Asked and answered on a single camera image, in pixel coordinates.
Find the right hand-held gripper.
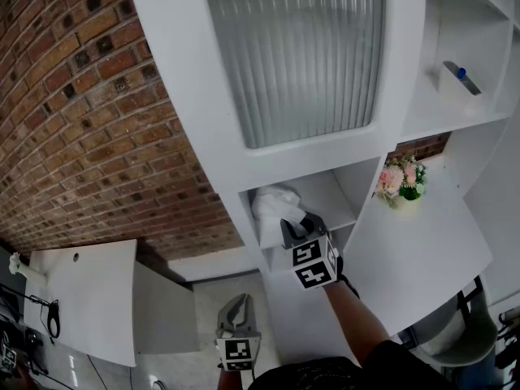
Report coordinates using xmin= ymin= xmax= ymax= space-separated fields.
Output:
xmin=279 ymin=213 xmax=340 ymax=293

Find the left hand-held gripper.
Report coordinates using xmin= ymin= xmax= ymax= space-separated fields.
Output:
xmin=214 ymin=292 xmax=262 ymax=374

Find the white cloth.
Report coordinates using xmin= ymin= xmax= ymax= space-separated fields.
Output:
xmin=250 ymin=184 xmax=316 ymax=239

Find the person's left forearm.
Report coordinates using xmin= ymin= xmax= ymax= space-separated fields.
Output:
xmin=217 ymin=370 xmax=249 ymax=390

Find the person's right forearm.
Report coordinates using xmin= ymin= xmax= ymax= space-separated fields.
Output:
xmin=323 ymin=281 xmax=392 ymax=367

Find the pink flower bouquet in vase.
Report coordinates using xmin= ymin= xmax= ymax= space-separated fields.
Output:
xmin=375 ymin=155 xmax=418 ymax=210

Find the person's black printed shirt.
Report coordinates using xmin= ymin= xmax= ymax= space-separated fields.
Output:
xmin=247 ymin=339 xmax=462 ymax=390

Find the white side table with drawers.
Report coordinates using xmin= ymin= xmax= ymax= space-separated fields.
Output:
xmin=23 ymin=238 xmax=201 ymax=368

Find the grey chair with black legs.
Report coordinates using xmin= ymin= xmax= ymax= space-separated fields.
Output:
xmin=422 ymin=276 xmax=499 ymax=367

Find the white open storage box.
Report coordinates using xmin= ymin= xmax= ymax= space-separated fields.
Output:
xmin=436 ymin=60 xmax=483 ymax=98

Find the black ring clamp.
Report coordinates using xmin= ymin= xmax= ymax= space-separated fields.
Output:
xmin=46 ymin=298 xmax=62 ymax=340

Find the white lamp mount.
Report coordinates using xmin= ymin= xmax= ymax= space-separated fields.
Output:
xmin=7 ymin=252 xmax=48 ymax=286

